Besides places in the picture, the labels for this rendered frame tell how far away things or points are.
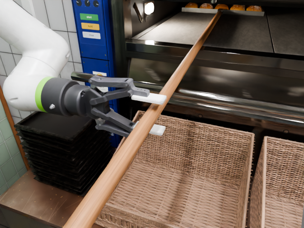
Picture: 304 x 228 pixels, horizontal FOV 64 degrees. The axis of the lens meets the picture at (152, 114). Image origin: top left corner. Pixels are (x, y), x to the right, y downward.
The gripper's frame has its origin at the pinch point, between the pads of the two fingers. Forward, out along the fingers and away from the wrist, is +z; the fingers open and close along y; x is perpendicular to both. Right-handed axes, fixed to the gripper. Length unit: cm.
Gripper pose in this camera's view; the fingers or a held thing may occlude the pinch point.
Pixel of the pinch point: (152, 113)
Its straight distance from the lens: 53.5
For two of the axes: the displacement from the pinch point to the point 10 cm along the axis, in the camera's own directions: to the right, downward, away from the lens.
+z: 9.4, 1.8, -2.9
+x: -3.4, 5.0, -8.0
